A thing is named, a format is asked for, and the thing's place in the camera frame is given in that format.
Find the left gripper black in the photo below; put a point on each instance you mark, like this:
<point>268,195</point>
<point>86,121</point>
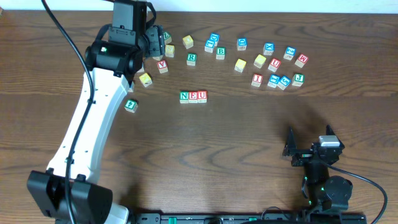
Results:
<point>156,41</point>

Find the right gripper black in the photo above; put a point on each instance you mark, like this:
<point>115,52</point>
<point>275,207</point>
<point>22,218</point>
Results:
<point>306,154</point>

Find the green R block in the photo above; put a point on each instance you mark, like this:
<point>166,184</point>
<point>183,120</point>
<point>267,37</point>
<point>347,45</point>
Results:
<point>191,59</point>

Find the red I block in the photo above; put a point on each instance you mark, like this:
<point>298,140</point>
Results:
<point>257,80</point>

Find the green N block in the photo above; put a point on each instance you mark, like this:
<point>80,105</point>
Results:
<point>184,97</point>

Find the red E block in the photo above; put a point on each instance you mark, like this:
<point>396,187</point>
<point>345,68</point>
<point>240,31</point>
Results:
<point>193,97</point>

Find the red u block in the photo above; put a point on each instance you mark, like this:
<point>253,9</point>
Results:
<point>274,65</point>
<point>202,96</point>

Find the yellow block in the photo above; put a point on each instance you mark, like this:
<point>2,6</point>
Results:
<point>158,58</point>
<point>240,65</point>
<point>146,80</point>
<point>170,51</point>
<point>188,42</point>
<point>259,61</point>

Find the blue P block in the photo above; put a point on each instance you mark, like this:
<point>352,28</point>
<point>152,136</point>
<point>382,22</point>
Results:
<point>141,69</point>

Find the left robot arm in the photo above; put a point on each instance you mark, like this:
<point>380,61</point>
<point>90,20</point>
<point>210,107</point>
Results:
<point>68,189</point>

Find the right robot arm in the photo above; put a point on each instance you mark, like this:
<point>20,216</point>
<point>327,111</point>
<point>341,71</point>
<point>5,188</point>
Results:
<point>327,195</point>

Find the green Z block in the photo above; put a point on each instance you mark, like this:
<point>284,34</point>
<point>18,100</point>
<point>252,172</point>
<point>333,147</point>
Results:
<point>167,38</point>

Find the yellow block beside Z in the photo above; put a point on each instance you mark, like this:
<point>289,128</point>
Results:
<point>170,51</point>

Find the red A block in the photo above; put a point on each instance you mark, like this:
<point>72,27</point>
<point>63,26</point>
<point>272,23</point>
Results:
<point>162,66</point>

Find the green J block right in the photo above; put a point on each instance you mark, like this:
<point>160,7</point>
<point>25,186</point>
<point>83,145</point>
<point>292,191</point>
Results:
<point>298,79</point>

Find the blue S block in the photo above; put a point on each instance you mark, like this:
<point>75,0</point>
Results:
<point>284,82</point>

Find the blue T block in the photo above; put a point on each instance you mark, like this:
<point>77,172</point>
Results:
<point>273,81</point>

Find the green 4 block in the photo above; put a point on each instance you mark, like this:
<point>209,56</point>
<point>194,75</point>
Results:
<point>131,105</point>

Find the red M block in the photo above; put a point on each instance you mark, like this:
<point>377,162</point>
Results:
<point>301,60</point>

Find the blue block beside B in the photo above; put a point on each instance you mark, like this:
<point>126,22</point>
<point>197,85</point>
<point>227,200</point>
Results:
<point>209,46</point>

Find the blue D block upper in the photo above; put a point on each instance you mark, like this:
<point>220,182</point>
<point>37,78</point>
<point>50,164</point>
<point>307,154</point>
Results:
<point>215,38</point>

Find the blue d block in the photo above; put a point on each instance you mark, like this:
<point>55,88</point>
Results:
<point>215,38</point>
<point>242,44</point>

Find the blue Z block right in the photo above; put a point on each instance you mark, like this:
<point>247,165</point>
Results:
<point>289,53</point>

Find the green B block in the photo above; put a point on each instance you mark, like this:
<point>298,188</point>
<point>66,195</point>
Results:
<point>220,53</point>

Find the blue X block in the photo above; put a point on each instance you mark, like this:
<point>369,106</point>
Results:
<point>268,48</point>

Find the blue D block right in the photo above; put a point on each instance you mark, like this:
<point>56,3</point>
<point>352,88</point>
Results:
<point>242,44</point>

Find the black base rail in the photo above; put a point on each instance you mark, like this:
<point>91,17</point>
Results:
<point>273,217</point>

